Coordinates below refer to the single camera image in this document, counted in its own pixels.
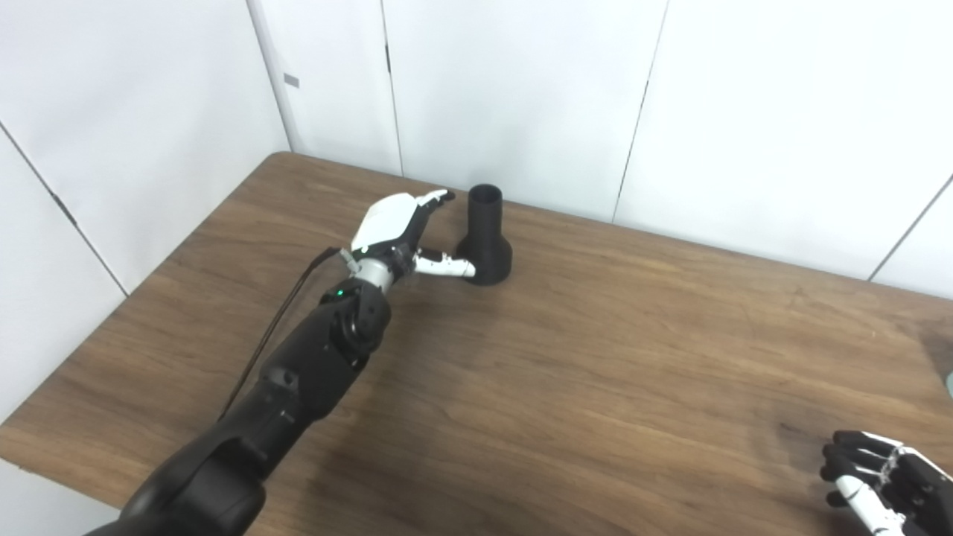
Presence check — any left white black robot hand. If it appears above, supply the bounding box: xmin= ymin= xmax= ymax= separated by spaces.
xmin=350 ymin=189 xmax=477 ymax=280

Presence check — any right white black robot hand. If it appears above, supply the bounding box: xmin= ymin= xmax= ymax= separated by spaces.
xmin=820 ymin=430 xmax=953 ymax=536

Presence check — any black funnel-shaped nozzle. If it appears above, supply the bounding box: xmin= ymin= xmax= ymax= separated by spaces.
xmin=455 ymin=184 xmax=513 ymax=286

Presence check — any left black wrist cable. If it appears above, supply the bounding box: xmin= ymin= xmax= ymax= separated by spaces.
xmin=217 ymin=247 xmax=351 ymax=423

